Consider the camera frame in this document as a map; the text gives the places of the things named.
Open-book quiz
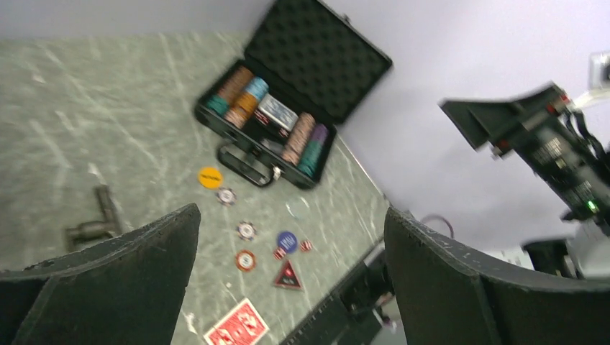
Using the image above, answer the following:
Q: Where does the yellow dealer button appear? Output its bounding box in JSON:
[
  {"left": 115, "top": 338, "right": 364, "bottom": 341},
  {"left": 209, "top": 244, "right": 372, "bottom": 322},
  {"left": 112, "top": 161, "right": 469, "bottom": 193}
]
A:
[{"left": 197, "top": 167, "right": 224, "bottom": 190}]

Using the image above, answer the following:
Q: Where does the orange white poker chip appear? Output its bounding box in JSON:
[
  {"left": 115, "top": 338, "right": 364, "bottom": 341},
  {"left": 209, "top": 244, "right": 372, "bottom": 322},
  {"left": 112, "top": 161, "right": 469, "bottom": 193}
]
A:
[{"left": 235, "top": 249, "right": 257, "bottom": 272}]

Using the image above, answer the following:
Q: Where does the white purple poker chip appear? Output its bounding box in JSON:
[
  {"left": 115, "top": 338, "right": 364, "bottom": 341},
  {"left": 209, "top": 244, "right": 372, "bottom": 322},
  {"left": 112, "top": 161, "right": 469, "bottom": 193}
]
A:
[{"left": 216, "top": 187, "right": 237, "bottom": 206}]

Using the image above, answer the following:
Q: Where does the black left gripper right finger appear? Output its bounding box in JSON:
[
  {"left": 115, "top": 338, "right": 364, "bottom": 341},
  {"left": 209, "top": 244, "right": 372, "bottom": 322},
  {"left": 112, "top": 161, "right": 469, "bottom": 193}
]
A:
[{"left": 384, "top": 207, "right": 609, "bottom": 345}]

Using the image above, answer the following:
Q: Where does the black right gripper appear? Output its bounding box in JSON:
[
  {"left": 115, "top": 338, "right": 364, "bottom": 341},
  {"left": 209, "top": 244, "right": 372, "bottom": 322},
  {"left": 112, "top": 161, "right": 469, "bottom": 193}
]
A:
[{"left": 439, "top": 84, "right": 609, "bottom": 224}]

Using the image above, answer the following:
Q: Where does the blue playing card deck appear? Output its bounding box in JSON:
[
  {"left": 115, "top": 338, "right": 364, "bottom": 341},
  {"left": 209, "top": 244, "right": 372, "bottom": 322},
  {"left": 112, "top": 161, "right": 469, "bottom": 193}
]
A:
[{"left": 258, "top": 94, "right": 299, "bottom": 132}]

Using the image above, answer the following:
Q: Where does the red die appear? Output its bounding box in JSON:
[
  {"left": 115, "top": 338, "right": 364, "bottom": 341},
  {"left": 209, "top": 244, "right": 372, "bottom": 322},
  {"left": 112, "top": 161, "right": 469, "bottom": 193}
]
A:
[
  {"left": 273, "top": 247, "right": 286, "bottom": 260},
  {"left": 300, "top": 239, "right": 313, "bottom": 252}
]

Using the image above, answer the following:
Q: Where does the blue small blind button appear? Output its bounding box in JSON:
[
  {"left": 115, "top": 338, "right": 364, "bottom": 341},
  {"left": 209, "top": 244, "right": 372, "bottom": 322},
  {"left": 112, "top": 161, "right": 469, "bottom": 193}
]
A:
[{"left": 276, "top": 231, "right": 299, "bottom": 254}]

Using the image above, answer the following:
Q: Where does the grey metal clamp tool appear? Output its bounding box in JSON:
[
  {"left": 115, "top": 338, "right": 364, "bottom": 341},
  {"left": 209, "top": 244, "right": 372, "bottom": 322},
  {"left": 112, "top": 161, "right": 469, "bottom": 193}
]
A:
[{"left": 64, "top": 184, "right": 124, "bottom": 252}]

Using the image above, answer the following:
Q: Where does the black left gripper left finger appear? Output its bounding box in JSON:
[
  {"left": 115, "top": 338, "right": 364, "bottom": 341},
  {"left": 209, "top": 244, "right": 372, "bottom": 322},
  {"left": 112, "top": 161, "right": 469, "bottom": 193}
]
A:
[{"left": 1, "top": 203, "right": 201, "bottom": 344}]

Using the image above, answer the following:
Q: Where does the red playing card deck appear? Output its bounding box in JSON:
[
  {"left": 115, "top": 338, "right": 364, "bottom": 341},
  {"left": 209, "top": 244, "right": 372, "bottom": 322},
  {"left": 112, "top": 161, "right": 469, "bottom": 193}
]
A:
[{"left": 204, "top": 298, "right": 269, "bottom": 345}]

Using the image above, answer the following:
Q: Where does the red black triangular button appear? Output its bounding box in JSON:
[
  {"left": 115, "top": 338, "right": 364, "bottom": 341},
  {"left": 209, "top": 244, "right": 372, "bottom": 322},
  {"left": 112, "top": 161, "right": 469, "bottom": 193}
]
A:
[{"left": 273, "top": 260, "right": 303, "bottom": 290}]

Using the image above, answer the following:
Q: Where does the white blue poker chip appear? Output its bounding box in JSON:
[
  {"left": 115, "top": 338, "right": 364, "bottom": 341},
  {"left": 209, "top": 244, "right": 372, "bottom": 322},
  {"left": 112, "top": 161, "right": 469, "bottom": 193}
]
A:
[{"left": 236, "top": 221, "right": 258, "bottom": 241}]

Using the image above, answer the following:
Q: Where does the black poker set case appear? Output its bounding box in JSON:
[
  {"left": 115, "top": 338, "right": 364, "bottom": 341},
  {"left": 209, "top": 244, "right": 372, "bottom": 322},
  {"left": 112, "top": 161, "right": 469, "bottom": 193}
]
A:
[{"left": 194, "top": 0, "right": 393, "bottom": 189}]

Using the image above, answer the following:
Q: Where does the clear plastic disc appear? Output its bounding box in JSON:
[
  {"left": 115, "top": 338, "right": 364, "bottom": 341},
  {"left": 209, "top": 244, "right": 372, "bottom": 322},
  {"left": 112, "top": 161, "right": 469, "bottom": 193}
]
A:
[{"left": 286, "top": 196, "right": 310, "bottom": 219}]

